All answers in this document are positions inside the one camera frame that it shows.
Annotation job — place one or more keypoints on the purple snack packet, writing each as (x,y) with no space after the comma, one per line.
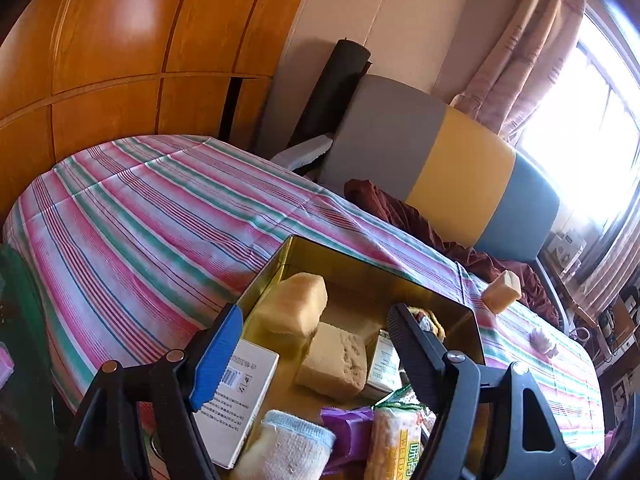
(352,429)

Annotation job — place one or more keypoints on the tricolour headboard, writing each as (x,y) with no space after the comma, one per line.
(471,186)

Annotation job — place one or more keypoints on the cream barcode box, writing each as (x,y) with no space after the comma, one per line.
(226,420)

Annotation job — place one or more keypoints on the yellow cloth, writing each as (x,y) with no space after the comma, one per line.
(428,322)

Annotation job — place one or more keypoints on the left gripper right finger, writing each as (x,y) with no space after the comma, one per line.
(490,423)

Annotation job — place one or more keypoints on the maroon blanket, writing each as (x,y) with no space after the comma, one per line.
(368,197)

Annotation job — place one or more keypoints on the white plastic bundle left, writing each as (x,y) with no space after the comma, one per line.
(543,343)

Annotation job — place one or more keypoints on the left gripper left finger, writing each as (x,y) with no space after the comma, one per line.
(107,429)

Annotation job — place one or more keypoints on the beige sock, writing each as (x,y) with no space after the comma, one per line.
(287,447)

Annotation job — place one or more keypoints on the striped bed sheet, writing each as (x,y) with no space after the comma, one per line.
(136,244)

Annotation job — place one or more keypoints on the gold tin box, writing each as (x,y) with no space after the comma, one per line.
(359,297)

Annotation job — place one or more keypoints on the yellow sponge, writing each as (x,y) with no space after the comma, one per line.
(503,291)
(293,306)
(335,364)

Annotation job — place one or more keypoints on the small green cream box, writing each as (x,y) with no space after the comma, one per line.
(383,368)

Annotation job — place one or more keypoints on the black rolled mat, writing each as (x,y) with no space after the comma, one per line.
(337,83)

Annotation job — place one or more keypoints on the white appliance box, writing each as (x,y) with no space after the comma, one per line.
(565,249)

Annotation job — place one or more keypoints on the wooden wardrobe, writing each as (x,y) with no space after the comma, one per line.
(76,73)

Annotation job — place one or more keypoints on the pink curtain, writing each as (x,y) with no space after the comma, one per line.
(523,66)

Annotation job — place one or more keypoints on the green cracker packet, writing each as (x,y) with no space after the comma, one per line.
(401,428)

